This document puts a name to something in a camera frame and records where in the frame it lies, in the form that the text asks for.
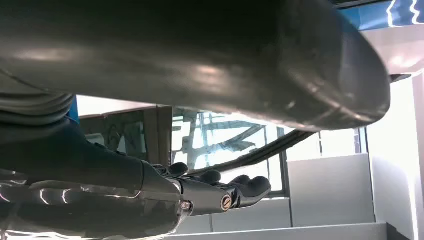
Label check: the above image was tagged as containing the white car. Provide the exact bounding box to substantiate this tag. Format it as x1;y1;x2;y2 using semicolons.
79;23;424;176

